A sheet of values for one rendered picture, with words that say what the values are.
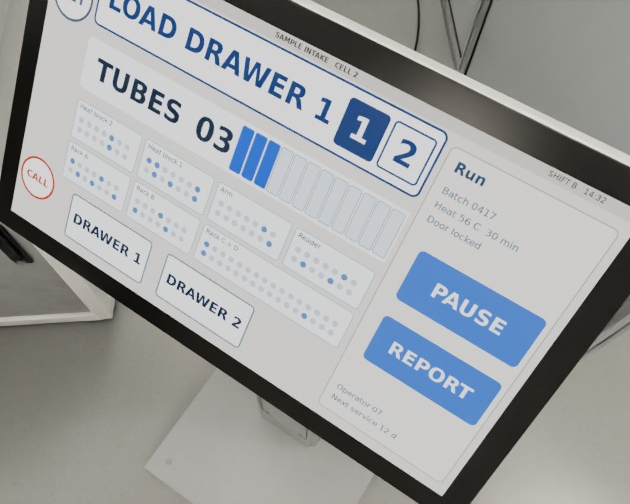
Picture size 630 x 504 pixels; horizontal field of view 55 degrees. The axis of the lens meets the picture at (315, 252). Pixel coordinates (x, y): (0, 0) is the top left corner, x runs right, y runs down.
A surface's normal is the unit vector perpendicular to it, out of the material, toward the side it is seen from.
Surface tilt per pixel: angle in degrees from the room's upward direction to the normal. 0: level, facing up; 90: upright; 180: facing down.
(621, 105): 90
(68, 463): 1
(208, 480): 3
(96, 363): 0
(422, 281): 50
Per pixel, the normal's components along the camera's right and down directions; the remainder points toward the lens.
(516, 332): -0.40, 0.29
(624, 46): -1.00, 0.04
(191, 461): 0.00, -0.40
